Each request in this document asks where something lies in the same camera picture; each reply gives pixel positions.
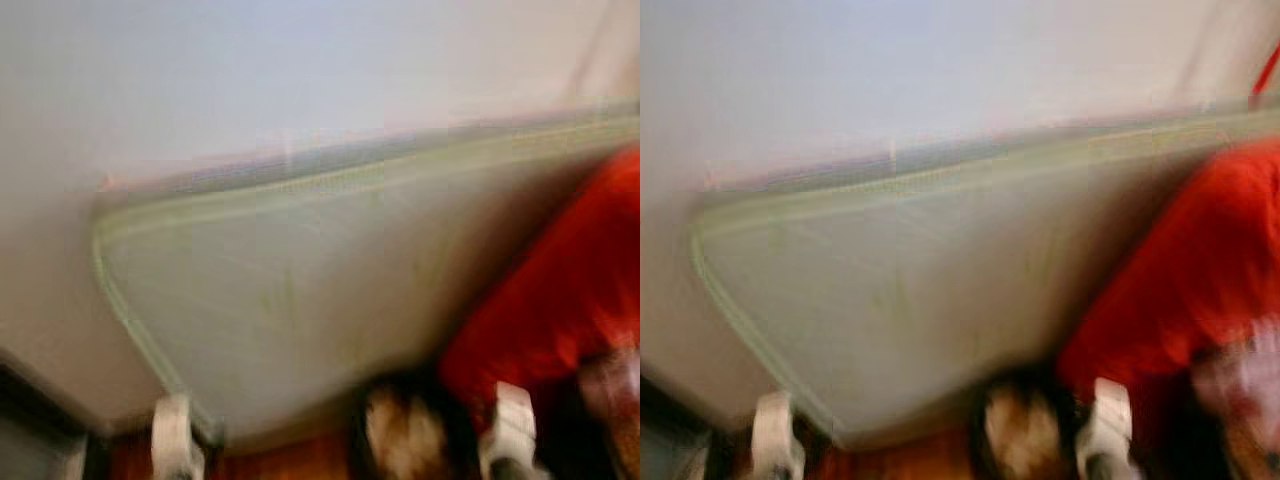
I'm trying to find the red fabric cushion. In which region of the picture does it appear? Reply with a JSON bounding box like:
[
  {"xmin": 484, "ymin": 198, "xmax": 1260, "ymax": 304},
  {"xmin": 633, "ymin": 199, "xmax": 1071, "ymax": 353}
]
[
  {"xmin": 1055, "ymin": 135, "xmax": 1280, "ymax": 421},
  {"xmin": 438, "ymin": 145, "xmax": 641, "ymax": 411}
]

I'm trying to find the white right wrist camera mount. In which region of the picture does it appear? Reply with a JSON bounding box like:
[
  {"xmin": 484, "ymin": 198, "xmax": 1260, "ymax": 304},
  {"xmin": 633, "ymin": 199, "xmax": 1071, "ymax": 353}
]
[
  {"xmin": 1075, "ymin": 378, "xmax": 1136, "ymax": 480},
  {"xmin": 480, "ymin": 382, "xmax": 541, "ymax": 480}
]

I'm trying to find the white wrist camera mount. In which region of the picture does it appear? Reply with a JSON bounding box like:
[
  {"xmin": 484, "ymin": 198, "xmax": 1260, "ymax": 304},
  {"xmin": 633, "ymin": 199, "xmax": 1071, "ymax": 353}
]
[
  {"xmin": 1075, "ymin": 378, "xmax": 1136, "ymax": 480},
  {"xmin": 480, "ymin": 382, "xmax": 541, "ymax": 480},
  {"xmin": 750, "ymin": 390, "xmax": 806, "ymax": 480},
  {"xmin": 150, "ymin": 393, "xmax": 206, "ymax": 480}
]

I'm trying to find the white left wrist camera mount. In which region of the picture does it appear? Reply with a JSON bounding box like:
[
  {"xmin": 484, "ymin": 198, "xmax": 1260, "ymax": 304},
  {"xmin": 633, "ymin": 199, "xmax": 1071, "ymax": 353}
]
[
  {"xmin": 150, "ymin": 393, "xmax": 206, "ymax": 480},
  {"xmin": 750, "ymin": 390, "xmax": 806, "ymax": 480}
]

